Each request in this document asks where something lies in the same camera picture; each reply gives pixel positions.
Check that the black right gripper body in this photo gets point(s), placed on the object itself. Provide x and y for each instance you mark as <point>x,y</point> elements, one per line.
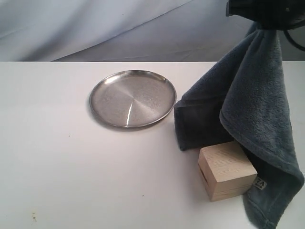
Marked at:
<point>270,14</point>

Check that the grey-blue fleece towel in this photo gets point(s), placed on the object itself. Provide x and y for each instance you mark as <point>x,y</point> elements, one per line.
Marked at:
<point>243,98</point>

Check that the light wooden cube block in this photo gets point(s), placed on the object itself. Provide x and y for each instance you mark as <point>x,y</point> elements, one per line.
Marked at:
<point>226,170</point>

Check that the round stainless steel plate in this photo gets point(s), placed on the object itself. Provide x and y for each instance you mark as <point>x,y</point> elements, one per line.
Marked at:
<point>132,99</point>

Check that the white backdrop cloth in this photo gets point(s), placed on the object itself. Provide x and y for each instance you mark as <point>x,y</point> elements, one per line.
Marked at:
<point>117,30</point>

